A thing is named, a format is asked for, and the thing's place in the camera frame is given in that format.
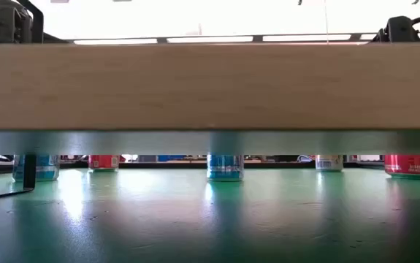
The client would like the blue Red Bull can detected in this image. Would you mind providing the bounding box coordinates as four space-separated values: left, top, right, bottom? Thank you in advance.
206 153 245 183
12 153 61 183

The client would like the red Coca-Cola can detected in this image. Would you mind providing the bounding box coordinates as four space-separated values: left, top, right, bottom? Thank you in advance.
88 154 121 172

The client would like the white can black top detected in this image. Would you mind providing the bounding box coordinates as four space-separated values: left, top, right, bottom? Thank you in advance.
315 154 344 172

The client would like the red soda can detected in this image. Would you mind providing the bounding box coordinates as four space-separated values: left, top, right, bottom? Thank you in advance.
383 153 420 180

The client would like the green table mat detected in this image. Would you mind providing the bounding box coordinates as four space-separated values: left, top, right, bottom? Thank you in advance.
0 167 420 263

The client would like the black table frame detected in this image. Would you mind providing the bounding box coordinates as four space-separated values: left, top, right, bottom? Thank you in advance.
0 161 420 176

